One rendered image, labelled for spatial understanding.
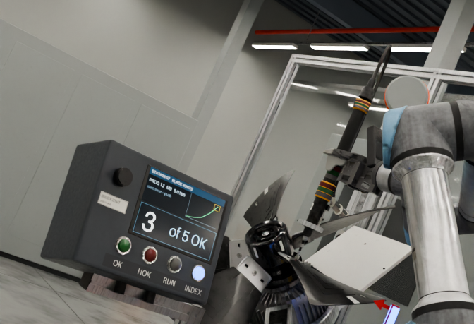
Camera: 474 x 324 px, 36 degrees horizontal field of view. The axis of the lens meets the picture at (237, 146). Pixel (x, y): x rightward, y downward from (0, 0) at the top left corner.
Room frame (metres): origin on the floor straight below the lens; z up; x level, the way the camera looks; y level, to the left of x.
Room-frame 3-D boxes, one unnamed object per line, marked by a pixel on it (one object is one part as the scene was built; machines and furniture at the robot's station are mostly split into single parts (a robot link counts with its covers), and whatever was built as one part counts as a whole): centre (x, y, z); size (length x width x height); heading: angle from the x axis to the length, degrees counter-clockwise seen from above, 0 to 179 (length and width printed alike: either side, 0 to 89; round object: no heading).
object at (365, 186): (1.80, -0.33, 1.46); 0.12 x 0.08 x 0.09; 36
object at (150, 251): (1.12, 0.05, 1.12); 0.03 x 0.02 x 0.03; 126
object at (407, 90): (2.57, -0.49, 1.88); 0.17 x 0.15 x 0.16; 36
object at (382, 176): (1.74, -0.38, 1.47); 0.08 x 0.05 x 0.08; 126
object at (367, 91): (1.89, -0.26, 1.49); 0.04 x 0.04 x 0.46
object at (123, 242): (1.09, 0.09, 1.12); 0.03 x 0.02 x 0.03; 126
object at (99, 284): (1.23, 0.04, 1.04); 0.24 x 0.03 x 0.03; 126
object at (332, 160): (1.87, -0.24, 1.46); 0.09 x 0.03 x 0.06; 46
